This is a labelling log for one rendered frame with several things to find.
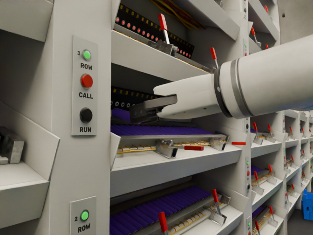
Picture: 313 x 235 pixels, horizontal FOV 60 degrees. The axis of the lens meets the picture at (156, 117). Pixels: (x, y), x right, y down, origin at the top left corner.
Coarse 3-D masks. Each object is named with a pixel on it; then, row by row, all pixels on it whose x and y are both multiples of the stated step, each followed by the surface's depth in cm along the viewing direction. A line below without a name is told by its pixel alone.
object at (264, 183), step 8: (256, 160) 152; (256, 168) 144; (264, 168) 149; (272, 168) 147; (256, 176) 110; (264, 176) 134; (272, 176) 132; (280, 176) 145; (256, 184) 122; (264, 184) 126; (272, 184) 130; (280, 184) 141; (256, 192) 110; (264, 192) 114; (272, 192) 127; (256, 200) 101; (264, 200) 114; (256, 208) 104
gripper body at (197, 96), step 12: (216, 72) 38; (168, 84) 40; (180, 84) 39; (192, 84) 38; (204, 84) 37; (216, 84) 37; (168, 96) 40; (180, 96) 38; (192, 96) 38; (204, 96) 37; (216, 96) 37; (168, 108) 39; (180, 108) 38; (192, 108) 38; (204, 108) 38; (216, 108) 38
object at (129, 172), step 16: (208, 128) 94; (224, 128) 91; (112, 144) 38; (112, 160) 38; (128, 160) 44; (144, 160) 47; (160, 160) 49; (176, 160) 53; (192, 160) 59; (208, 160) 67; (224, 160) 76; (112, 176) 38; (128, 176) 42; (144, 176) 45; (160, 176) 50; (176, 176) 55; (112, 192) 40; (128, 192) 43
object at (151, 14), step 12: (132, 0) 75; (144, 0) 80; (156, 0) 85; (144, 12) 80; (156, 12) 85; (168, 24) 90; (180, 24) 97; (180, 36) 97; (120, 72) 70; (132, 72) 74; (120, 84) 70; (132, 84) 74; (144, 84) 78; (156, 84) 84
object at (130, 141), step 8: (120, 136) 48; (128, 136) 50; (136, 136) 52; (144, 136) 53; (152, 136) 56; (160, 136) 58; (168, 136) 60; (176, 136) 63; (184, 136) 66; (192, 136) 69; (200, 136) 73; (208, 136) 77; (216, 136) 81; (224, 136) 87; (120, 144) 46; (128, 144) 48; (136, 144) 50; (144, 144) 52; (152, 144) 55; (176, 144) 61; (208, 144) 73; (120, 152) 44
